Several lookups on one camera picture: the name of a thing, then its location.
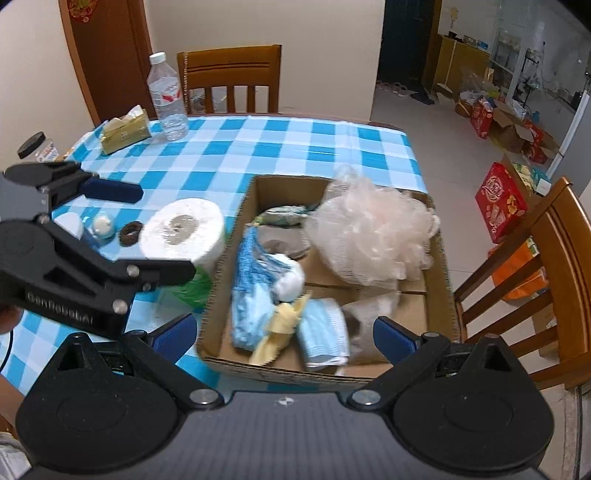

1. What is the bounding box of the toilet paper roll green wrapper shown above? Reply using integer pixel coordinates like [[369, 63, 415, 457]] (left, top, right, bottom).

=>
[[139, 198, 227, 310]]

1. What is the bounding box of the patterned soft packet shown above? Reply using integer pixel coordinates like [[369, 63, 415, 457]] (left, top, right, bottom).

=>
[[252, 204, 319, 227]]

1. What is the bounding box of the yellow cloth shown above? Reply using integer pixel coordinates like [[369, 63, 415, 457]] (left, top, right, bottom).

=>
[[249, 293, 310, 366]]

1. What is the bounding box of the open cardboard carton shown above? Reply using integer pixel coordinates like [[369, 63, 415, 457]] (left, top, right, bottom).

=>
[[489, 99, 546, 155]]

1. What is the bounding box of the pale mesh bath pouf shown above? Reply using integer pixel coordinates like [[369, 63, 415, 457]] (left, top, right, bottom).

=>
[[307, 164, 437, 283]]

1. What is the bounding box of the brown hair scrunchie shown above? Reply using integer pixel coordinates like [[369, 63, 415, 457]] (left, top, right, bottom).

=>
[[119, 222, 145, 246]]

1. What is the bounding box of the clear plastic water bottle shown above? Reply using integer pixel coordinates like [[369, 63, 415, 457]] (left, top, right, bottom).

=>
[[148, 52, 189, 140]]

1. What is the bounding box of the clear jar black lid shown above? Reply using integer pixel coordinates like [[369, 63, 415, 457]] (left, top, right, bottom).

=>
[[17, 132, 58, 162]]

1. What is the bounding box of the brown cardboard box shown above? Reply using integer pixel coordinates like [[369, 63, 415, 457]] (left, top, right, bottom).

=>
[[196, 174, 462, 386]]

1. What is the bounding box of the brown wooden door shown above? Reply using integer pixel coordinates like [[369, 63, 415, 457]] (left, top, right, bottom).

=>
[[58, 0, 155, 127]]

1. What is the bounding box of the clear jar white lid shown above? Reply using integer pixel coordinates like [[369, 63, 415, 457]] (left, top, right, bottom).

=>
[[55, 212, 100, 250]]

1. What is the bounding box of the person's left hand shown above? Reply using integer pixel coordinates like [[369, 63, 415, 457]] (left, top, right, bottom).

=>
[[0, 305, 23, 334]]

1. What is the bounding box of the white cotton wad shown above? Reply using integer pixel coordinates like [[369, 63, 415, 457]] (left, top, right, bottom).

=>
[[270, 253, 306, 303]]

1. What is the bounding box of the small white round ball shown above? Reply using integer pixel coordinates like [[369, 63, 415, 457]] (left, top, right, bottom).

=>
[[91, 213, 115, 241]]

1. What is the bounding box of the yellow cabinet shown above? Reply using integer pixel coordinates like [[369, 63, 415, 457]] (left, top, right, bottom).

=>
[[434, 34, 491, 90]]

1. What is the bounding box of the yellow tissue pack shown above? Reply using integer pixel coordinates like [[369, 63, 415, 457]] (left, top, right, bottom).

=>
[[99, 105, 152, 155]]

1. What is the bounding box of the blue face mask pack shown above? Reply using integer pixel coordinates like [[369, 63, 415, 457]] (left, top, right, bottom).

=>
[[230, 286, 278, 349]]

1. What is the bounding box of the orange bag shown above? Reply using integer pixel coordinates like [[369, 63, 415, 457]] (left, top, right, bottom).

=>
[[489, 242, 548, 303]]

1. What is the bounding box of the blue mesh scrubber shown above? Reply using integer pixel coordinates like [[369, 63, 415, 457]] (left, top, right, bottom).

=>
[[233, 226, 289, 296]]

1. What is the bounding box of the red snack carton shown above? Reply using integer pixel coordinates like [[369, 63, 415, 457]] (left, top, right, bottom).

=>
[[470, 99, 494, 139], [526, 121, 559, 163], [475, 161, 528, 244]]

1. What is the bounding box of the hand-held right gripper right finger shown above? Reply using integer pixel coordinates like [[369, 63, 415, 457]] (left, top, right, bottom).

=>
[[346, 316, 543, 411]]

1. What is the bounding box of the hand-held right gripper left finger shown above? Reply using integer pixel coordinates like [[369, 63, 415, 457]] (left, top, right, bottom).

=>
[[34, 312, 225, 413]]

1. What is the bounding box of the red door ornament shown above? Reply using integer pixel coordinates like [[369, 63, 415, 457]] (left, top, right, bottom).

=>
[[67, 0, 99, 21]]

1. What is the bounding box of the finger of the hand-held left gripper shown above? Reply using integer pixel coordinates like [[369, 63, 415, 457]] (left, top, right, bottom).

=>
[[38, 216, 197, 294], [4, 161, 143, 212]]

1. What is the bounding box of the blue face mask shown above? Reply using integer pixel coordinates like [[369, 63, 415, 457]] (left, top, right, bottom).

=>
[[295, 298, 352, 370]]

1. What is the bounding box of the wooden chair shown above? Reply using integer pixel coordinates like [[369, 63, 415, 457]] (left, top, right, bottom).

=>
[[178, 44, 282, 116], [452, 178, 591, 402]]

